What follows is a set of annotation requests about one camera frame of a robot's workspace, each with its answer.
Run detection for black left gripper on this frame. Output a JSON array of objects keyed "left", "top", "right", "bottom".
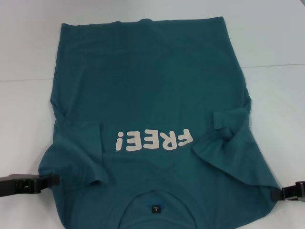
[{"left": 0, "top": 174, "right": 60, "bottom": 198}]

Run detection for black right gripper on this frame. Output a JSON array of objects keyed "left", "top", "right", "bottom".
[{"left": 271, "top": 181, "right": 305, "bottom": 204}]

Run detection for teal t-shirt with FREE print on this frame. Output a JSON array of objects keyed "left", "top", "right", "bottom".
[{"left": 38, "top": 16, "right": 283, "bottom": 229}]

